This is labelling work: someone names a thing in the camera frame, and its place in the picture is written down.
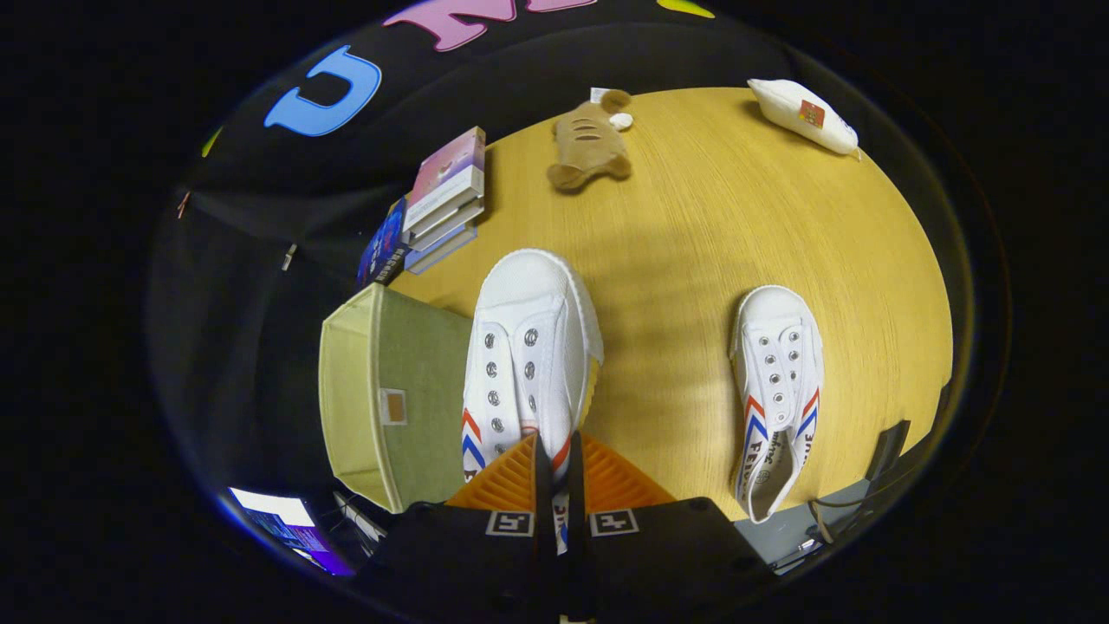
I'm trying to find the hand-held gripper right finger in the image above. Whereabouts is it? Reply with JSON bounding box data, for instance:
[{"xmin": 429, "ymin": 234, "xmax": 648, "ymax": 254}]
[{"xmin": 566, "ymin": 431, "xmax": 774, "ymax": 622}]

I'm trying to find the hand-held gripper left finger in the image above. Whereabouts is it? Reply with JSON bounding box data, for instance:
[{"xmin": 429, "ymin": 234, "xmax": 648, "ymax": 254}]
[{"xmin": 371, "ymin": 432, "xmax": 562, "ymax": 621}]

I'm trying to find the green fabric storage box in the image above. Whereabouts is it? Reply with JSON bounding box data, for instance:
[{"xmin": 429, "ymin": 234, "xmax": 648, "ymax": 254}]
[{"xmin": 318, "ymin": 282, "xmax": 476, "ymax": 514}]

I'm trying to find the white canvas shoe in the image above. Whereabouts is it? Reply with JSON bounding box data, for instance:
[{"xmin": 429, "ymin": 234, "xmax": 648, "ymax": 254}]
[
  {"xmin": 461, "ymin": 249, "xmax": 605, "ymax": 556},
  {"xmin": 730, "ymin": 284, "xmax": 826, "ymax": 525}
]

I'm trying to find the light blue cover book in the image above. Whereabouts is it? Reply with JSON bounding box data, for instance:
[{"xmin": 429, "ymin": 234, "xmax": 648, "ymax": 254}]
[{"xmin": 404, "ymin": 224, "xmax": 478, "ymax": 276}]

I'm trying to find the computer monitor screen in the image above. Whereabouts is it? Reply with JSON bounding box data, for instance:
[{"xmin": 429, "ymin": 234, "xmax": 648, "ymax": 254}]
[{"xmin": 227, "ymin": 487, "xmax": 356, "ymax": 577}]

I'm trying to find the white page book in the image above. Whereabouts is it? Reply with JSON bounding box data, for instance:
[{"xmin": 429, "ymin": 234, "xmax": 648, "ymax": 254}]
[{"xmin": 405, "ymin": 198, "xmax": 486, "ymax": 254}]

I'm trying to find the dark blue book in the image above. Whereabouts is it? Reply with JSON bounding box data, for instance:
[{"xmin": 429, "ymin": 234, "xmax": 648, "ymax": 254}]
[{"xmin": 357, "ymin": 198, "xmax": 410, "ymax": 289}]

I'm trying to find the pink cover book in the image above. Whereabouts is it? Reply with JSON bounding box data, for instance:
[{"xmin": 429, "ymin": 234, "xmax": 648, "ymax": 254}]
[{"xmin": 404, "ymin": 127, "xmax": 487, "ymax": 235}]

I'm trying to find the brown plush toy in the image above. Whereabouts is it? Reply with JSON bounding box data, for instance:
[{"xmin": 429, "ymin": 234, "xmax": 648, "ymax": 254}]
[{"xmin": 546, "ymin": 87, "xmax": 635, "ymax": 193}]

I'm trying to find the white plush pillow toy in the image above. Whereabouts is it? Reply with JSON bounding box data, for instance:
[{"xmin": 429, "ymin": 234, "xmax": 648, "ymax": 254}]
[{"xmin": 747, "ymin": 78, "xmax": 861, "ymax": 161}]

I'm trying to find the black cable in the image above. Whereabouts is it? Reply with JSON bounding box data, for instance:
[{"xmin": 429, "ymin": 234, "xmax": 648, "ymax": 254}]
[{"xmin": 807, "ymin": 485, "xmax": 893, "ymax": 545}]

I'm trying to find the black bracket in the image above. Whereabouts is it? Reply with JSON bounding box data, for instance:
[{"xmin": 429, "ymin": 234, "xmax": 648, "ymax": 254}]
[{"xmin": 866, "ymin": 420, "xmax": 912, "ymax": 483}]

